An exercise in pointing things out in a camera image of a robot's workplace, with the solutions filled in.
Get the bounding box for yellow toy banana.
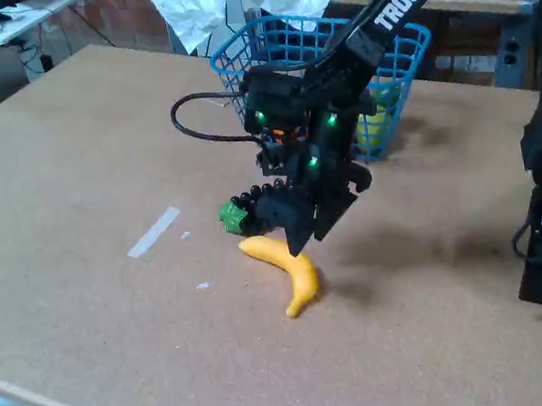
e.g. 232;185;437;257
237;226;326;326

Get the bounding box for light green toy fruit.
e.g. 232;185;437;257
348;77;413;152

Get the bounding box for black toy grapes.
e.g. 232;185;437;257
212;177;301;240

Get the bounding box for thin white sliver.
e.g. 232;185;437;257
207;91;232;110

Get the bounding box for long white tape strip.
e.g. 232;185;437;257
120;205;188;261

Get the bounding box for white crumpled sheet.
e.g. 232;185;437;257
143;0;355;60

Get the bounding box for white table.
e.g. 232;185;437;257
0;0;97;48

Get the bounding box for small black camera box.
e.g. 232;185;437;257
253;127;298;178

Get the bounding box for blue wire basket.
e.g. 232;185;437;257
203;0;449;184

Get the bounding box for looped black camera cable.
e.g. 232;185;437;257
167;83;263;155

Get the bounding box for black base cable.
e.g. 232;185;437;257
507;219;542;262

